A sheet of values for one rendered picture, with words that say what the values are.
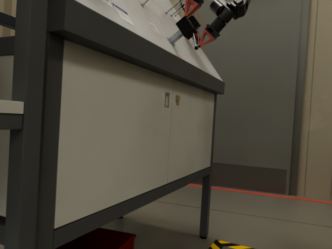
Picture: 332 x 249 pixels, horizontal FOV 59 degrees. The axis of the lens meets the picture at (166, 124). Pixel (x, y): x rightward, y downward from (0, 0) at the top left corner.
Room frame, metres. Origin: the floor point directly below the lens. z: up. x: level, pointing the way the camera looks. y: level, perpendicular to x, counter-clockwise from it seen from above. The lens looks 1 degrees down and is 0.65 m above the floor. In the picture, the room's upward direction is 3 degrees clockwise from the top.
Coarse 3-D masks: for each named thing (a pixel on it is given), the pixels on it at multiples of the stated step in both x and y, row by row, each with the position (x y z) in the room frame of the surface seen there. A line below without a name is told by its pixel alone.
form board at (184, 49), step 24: (96, 0) 0.69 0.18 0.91; (120, 0) 0.86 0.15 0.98; (144, 0) 1.16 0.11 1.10; (168, 0) 1.75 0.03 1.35; (120, 24) 0.73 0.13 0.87; (144, 24) 0.93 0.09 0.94; (168, 24) 1.28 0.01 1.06; (168, 48) 1.01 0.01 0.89; (192, 48) 1.42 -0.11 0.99; (216, 72) 1.62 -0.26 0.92
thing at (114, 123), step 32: (64, 64) 0.61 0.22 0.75; (96, 64) 0.70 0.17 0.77; (128, 64) 0.83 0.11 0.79; (64, 96) 0.61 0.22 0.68; (96, 96) 0.71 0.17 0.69; (128, 96) 0.83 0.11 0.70; (160, 96) 1.01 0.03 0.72; (64, 128) 0.62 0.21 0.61; (96, 128) 0.71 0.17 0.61; (128, 128) 0.84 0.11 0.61; (160, 128) 1.03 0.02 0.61; (64, 160) 0.62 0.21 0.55; (96, 160) 0.72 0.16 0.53; (128, 160) 0.85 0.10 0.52; (160, 160) 1.04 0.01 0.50; (64, 192) 0.63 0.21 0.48; (96, 192) 0.73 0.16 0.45; (128, 192) 0.86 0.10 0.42; (64, 224) 0.63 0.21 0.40
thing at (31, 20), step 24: (24, 0) 0.48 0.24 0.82; (24, 24) 0.48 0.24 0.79; (24, 48) 0.48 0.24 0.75; (24, 72) 0.48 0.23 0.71; (24, 96) 0.48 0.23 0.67; (0, 120) 0.44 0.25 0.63; (24, 120) 0.48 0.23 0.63; (24, 144) 0.48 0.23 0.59; (24, 168) 0.48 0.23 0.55; (24, 192) 0.48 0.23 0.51; (24, 216) 0.48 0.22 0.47; (24, 240) 0.49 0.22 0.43
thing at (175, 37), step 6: (186, 18) 1.05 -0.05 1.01; (180, 24) 1.06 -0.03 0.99; (186, 24) 1.05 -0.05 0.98; (192, 24) 1.08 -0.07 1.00; (180, 30) 1.06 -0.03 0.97; (186, 30) 1.05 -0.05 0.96; (192, 30) 1.04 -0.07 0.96; (174, 36) 1.08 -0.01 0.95; (180, 36) 1.08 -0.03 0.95; (186, 36) 1.06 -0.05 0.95; (192, 36) 1.08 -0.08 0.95; (174, 42) 1.10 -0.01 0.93
